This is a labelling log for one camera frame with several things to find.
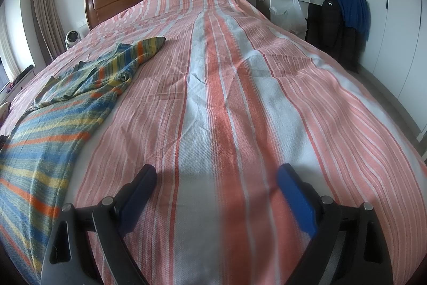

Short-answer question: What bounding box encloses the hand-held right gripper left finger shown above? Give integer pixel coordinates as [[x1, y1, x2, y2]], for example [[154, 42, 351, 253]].
[[40, 164, 157, 285]]

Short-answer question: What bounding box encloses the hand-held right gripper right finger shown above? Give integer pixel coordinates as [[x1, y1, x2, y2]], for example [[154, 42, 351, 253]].
[[278, 163, 394, 285]]

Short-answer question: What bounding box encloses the striped knit sweater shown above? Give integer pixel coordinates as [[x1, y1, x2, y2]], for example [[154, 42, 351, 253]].
[[0, 36, 167, 285]]

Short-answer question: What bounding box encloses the bed with pink striped cover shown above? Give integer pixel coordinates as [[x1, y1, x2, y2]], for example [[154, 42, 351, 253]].
[[0, 0, 427, 285]]

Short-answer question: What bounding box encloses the small white fan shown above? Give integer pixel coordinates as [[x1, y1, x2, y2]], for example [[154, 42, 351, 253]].
[[64, 29, 79, 51]]

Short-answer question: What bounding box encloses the black jacket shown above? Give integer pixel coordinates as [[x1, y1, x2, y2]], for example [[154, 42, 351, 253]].
[[305, 0, 366, 73]]

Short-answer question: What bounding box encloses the white plastic bag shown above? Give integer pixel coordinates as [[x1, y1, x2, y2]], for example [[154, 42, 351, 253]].
[[269, 0, 307, 36]]

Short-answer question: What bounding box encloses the blue cloth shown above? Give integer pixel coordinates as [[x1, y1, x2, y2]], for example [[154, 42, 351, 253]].
[[328, 0, 371, 42]]

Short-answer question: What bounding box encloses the white wardrobe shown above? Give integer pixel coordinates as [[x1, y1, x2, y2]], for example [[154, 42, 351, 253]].
[[332, 0, 427, 140]]

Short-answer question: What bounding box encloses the brown curtain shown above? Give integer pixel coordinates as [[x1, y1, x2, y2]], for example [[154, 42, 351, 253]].
[[31, 0, 66, 64]]

